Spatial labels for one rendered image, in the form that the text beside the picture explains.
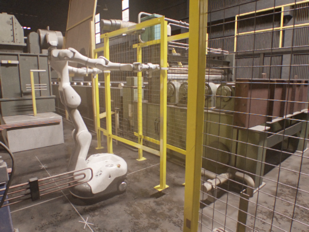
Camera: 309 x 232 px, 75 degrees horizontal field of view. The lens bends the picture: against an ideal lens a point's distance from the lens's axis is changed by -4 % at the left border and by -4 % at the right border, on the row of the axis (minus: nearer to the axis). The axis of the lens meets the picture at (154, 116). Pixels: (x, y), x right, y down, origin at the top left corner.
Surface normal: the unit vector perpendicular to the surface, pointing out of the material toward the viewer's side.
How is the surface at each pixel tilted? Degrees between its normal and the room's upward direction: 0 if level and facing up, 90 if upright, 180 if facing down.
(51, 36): 90
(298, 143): 90
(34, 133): 90
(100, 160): 73
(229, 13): 90
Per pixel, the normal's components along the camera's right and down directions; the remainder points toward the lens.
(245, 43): -0.76, 0.11
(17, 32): 0.65, 0.13
